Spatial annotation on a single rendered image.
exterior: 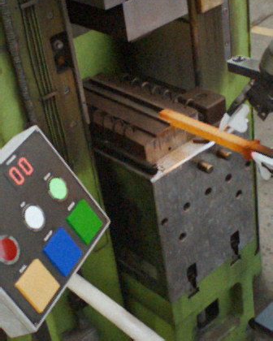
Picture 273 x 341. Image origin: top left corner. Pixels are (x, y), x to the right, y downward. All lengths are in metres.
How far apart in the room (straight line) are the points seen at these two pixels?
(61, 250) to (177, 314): 0.74
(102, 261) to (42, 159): 0.65
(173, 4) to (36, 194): 0.59
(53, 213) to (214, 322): 1.05
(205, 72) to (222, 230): 0.48
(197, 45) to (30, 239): 0.88
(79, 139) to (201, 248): 0.50
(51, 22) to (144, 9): 0.22
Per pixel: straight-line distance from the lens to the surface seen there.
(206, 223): 1.94
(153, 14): 1.62
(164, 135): 1.76
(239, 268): 2.18
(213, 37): 2.01
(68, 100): 1.70
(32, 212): 1.36
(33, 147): 1.42
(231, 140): 1.64
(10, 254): 1.30
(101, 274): 2.03
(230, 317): 2.36
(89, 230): 1.45
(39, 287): 1.32
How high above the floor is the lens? 1.89
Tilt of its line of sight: 33 degrees down
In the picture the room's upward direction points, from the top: 9 degrees counter-clockwise
